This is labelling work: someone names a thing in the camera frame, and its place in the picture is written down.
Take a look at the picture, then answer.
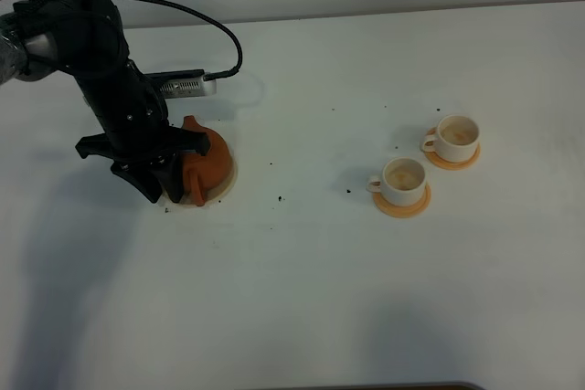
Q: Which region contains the white teacup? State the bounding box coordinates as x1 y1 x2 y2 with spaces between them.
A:
367 157 427 207
435 115 480 144

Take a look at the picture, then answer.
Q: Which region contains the brown clay teapot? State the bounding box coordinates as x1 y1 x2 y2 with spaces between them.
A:
182 115 234 206

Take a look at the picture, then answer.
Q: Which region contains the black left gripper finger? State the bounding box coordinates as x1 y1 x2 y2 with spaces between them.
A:
111 163 163 204
151 153 184 204

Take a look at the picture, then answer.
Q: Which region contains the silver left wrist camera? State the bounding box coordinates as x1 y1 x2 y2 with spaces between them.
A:
145 69 217 100

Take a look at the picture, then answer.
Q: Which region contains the far white teacup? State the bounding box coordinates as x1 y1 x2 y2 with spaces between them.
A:
435 115 480 144

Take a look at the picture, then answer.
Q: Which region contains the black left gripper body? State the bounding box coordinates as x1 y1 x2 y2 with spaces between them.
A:
76 60 210 165

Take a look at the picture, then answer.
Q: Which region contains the near orange saucer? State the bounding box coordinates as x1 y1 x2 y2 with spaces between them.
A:
372 184 431 218

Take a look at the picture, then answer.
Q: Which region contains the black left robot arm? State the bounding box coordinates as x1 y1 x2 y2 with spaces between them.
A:
1 0 210 203

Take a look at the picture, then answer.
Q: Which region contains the orange saucer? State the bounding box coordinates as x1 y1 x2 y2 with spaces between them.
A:
420 127 481 171
372 184 431 218

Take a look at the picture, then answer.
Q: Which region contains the near white teacup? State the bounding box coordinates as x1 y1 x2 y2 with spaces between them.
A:
367 157 427 207

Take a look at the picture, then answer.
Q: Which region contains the beige round teapot coaster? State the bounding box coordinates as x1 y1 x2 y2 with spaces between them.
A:
179 157 237 206

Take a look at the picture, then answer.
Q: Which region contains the far orange saucer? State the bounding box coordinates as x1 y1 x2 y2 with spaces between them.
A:
420 127 481 171

